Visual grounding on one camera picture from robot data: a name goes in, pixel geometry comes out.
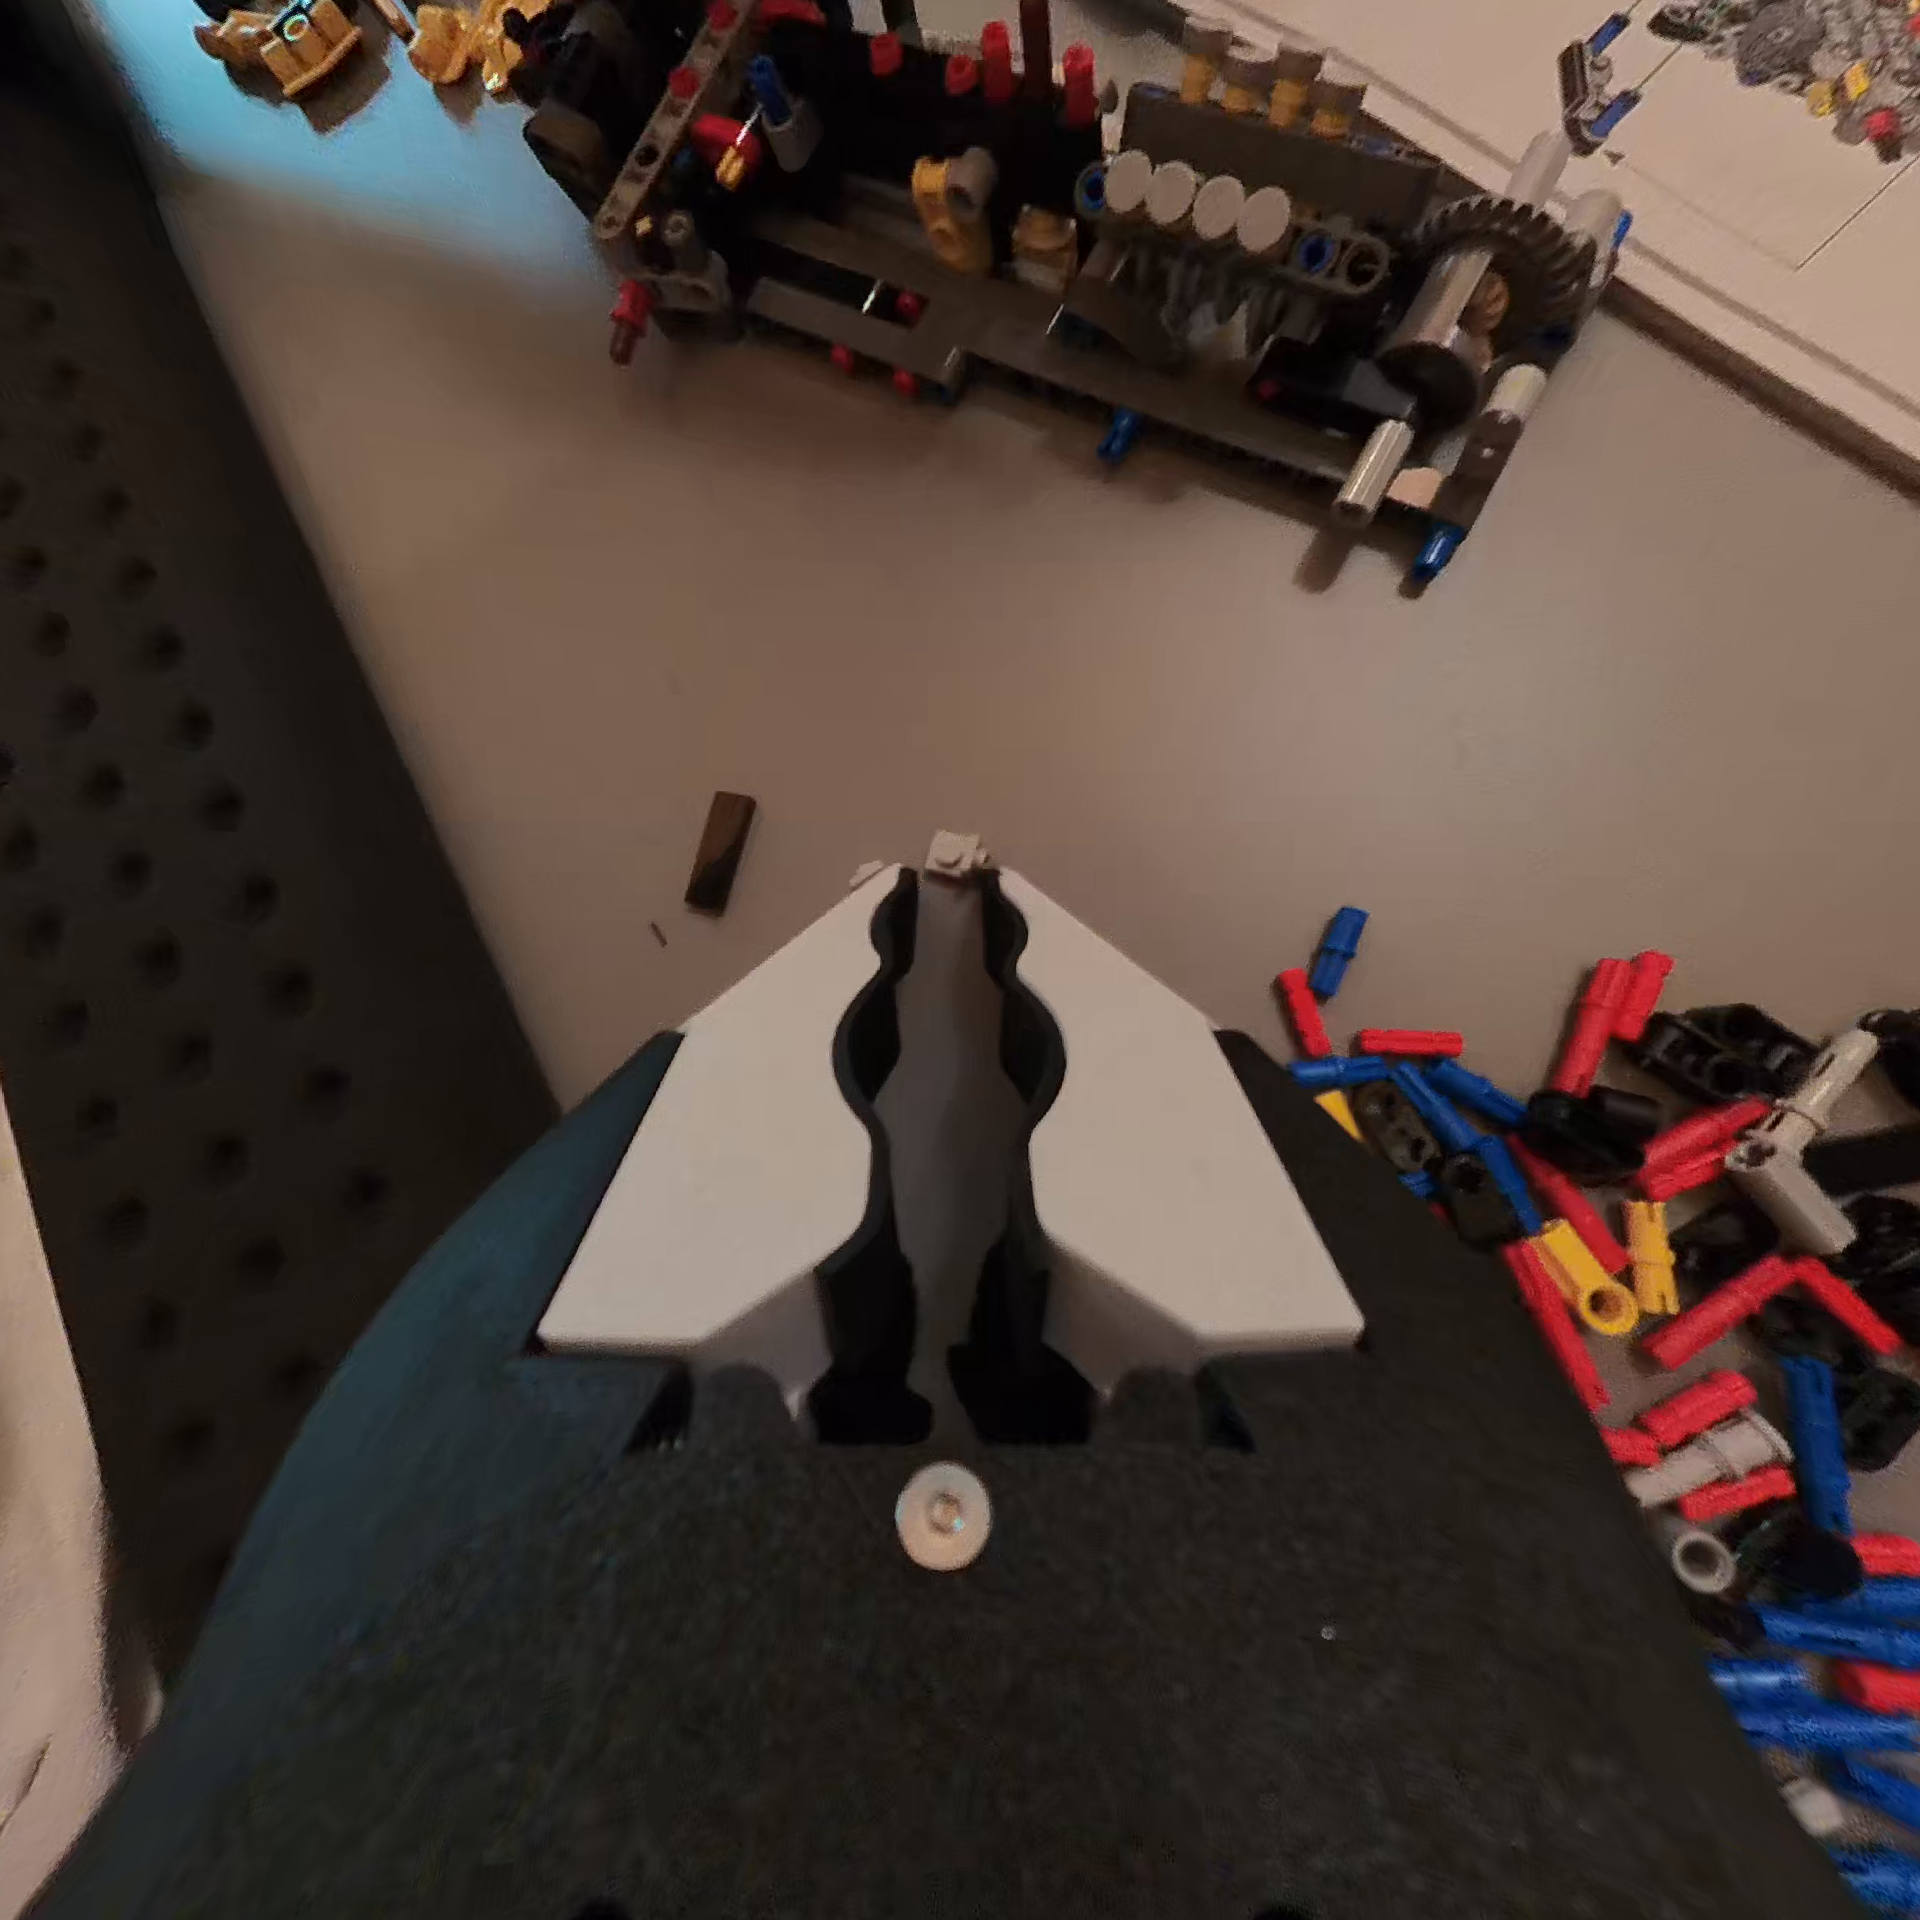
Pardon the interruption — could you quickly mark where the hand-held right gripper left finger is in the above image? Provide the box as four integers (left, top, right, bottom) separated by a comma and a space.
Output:
536, 860, 918, 1420

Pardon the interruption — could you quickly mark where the lego instruction booklet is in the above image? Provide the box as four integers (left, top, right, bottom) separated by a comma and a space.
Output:
1082, 0, 1920, 500

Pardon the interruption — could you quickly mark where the grey lego chassis assembly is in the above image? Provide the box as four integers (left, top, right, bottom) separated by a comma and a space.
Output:
526, 0, 1637, 590

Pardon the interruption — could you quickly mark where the black flat lego tile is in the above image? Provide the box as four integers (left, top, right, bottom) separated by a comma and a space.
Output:
682, 789, 759, 919

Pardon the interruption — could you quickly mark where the pile of yellow lego pieces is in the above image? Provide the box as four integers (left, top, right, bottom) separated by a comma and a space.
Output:
192, 0, 558, 105

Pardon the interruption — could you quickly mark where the pile of lego pins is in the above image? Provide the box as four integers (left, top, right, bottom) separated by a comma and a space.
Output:
1272, 906, 1920, 1920

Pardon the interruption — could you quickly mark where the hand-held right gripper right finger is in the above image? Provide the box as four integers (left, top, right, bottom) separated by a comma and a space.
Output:
978, 867, 1364, 1412

